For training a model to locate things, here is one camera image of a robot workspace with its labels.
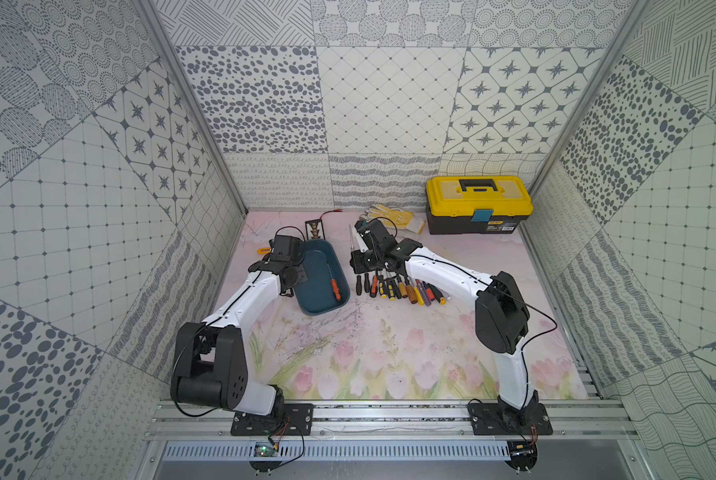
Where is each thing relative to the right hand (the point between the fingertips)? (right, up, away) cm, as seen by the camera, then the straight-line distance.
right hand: (355, 264), depth 90 cm
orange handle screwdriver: (-6, -9, +6) cm, 12 cm away
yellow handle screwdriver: (+21, -13, +5) cm, 25 cm away
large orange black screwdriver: (+6, -9, +7) cm, 13 cm away
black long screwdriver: (+14, -8, +8) cm, 18 cm away
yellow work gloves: (+14, +16, +28) cm, 35 cm away
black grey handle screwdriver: (+4, -8, +8) cm, 12 cm away
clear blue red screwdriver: (+22, -10, +6) cm, 25 cm away
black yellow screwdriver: (+9, -8, +8) cm, 14 cm away
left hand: (-19, -2, 0) cm, 20 cm away
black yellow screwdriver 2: (+12, -9, +6) cm, 16 cm away
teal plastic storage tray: (-10, -8, +8) cm, 15 cm away
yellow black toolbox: (+41, +19, +11) cm, 47 cm away
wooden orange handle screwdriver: (+18, -10, +6) cm, 22 cm away
